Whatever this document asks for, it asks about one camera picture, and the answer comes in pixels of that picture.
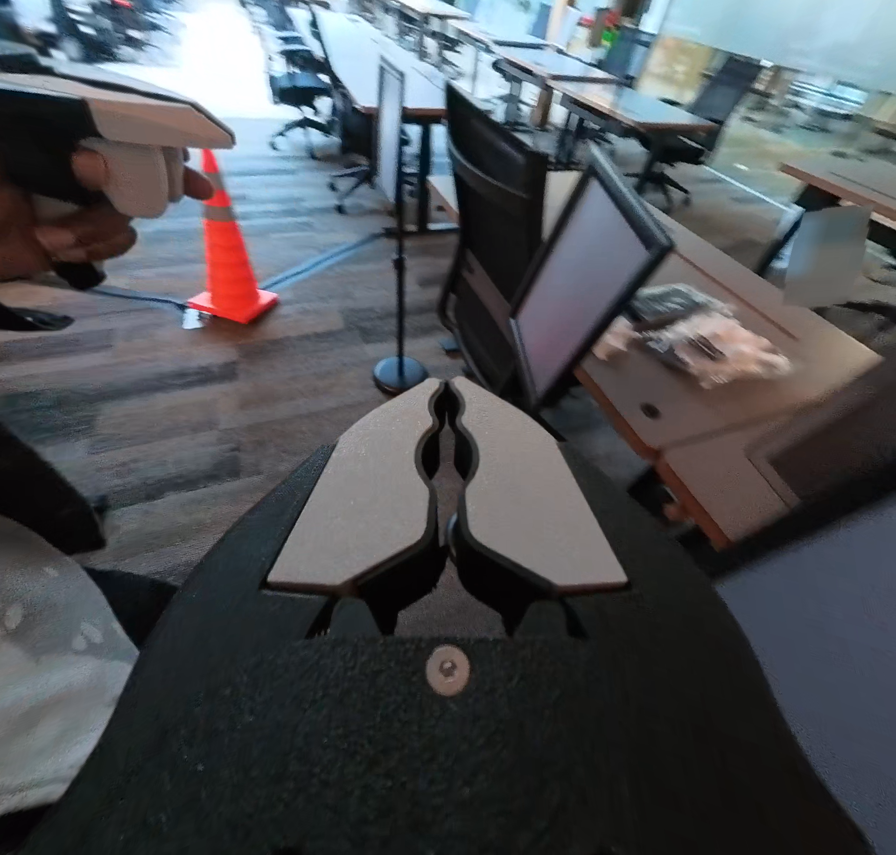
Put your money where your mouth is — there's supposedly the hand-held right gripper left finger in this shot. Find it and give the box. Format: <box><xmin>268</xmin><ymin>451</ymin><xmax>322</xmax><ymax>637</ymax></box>
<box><xmin>266</xmin><ymin>377</ymin><xmax>452</xmax><ymax>626</ymax></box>

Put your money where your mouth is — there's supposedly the black floor stand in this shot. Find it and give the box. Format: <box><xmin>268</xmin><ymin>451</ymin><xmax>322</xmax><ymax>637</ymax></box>
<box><xmin>371</xmin><ymin>55</ymin><xmax>431</xmax><ymax>397</ymax></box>

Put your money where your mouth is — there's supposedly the grey tilted light panel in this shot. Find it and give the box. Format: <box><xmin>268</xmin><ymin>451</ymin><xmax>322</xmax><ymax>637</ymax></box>
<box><xmin>509</xmin><ymin>149</ymin><xmax>676</xmax><ymax>411</ymax></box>

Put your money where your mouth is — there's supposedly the person's pale printed shirt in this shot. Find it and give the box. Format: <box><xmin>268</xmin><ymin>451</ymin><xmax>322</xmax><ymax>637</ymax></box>
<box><xmin>0</xmin><ymin>520</ymin><xmax>141</xmax><ymax>814</ymax></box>

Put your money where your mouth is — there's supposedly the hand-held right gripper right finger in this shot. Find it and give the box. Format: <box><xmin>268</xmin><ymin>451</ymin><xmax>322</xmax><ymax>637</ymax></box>
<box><xmin>451</xmin><ymin>375</ymin><xmax>630</xmax><ymax>626</ymax></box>

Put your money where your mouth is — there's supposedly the black office chair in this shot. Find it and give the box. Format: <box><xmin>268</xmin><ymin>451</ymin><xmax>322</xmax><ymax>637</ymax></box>
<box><xmin>437</xmin><ymin>83</ymin><xmax>554</xmax><ymax>394</ymax></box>
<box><xmin>637</xmin><ymin>55</ymin><xmax>764</xmax><ymax>198</ymax></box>
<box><xmin>266</xmin><ymin>23</ymin><xmax>337</xmax><ymax>156</ymax></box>

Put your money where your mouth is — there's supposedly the blue floor cable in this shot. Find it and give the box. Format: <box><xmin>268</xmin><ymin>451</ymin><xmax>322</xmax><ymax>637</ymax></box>
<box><xmin>84</xmin><ymin>233</ymin><xmax>386</xmax><ymax>310</ymax></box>

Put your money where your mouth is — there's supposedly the orange striped cone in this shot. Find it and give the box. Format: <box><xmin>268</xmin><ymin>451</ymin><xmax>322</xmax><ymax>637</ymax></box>
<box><xmin>185</xmin><ymin>149</ymin><xmax>281</xmax><ymax>327</ymax></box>

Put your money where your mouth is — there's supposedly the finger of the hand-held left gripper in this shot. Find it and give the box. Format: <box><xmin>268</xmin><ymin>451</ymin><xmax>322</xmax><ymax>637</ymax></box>
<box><xmin>0</xmin><ymin>72</ymin><xmax>236</xmax><ymax>149</ymax></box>

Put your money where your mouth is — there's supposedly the clear plastic bag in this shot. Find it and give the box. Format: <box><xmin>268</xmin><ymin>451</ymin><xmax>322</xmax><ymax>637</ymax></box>
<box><xmin>595</xmin><ymin>285</ymin><xmax>792</xmax><ymax>387</ymax></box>

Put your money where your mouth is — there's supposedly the person's left hand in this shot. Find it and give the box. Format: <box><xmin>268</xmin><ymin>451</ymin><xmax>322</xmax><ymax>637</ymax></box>
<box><xmin>0</xmin><ymin>149</ymin><xmax>218</xmax><ymax>289</ymax></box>

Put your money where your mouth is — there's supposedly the long wooden desk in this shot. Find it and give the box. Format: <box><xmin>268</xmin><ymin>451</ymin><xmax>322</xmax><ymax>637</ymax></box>
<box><xmin>308</xmin><ymin>9</ymin><xmax>449</xmax><ymax>233</ymax></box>

